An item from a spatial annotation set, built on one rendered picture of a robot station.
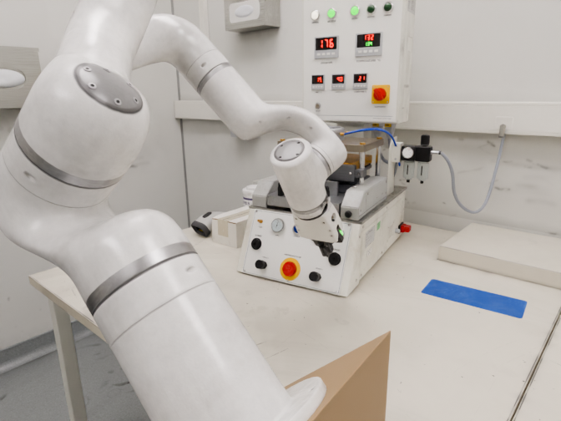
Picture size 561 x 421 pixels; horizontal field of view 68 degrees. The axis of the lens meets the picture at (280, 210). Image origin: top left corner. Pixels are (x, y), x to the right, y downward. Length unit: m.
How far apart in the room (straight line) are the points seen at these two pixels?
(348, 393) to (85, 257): 0.28
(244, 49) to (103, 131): 1.80
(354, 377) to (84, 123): 0.35
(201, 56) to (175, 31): 0.07
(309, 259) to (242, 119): 0.45
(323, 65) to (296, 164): 0.70
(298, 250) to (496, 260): 0.56
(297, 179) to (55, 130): 0.47
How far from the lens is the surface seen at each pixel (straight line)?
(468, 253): 1.34
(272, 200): 1.19
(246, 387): 0.40
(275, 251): 1.17
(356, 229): 1.09
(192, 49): 0.89
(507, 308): 1.15
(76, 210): 0.52
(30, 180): 0.50
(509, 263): 1.32
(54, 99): 0.45
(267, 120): 0.84
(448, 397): 0.83
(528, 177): 1.58
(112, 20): 0.73
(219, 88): 0.86
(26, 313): 2.43
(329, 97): 1.42
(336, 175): 1.18
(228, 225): 1.41
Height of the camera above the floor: 1.25
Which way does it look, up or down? 16 degrees down
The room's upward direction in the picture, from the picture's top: 1 degrees counter-clockwise
